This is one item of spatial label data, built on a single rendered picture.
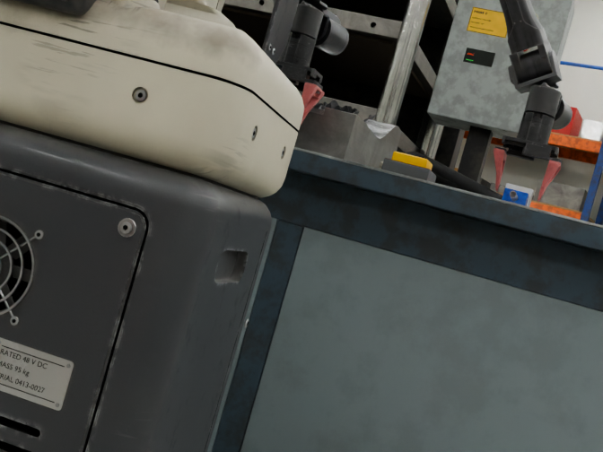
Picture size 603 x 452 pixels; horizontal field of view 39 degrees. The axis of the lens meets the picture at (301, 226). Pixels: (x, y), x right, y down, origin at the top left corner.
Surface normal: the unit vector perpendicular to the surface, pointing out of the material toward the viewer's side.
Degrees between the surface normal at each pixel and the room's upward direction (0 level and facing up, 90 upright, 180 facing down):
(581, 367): 90
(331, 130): 90
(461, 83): 90
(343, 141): 90
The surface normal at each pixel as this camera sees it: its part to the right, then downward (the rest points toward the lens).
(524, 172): -0.48, -0.14
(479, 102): -0.29, -0.08
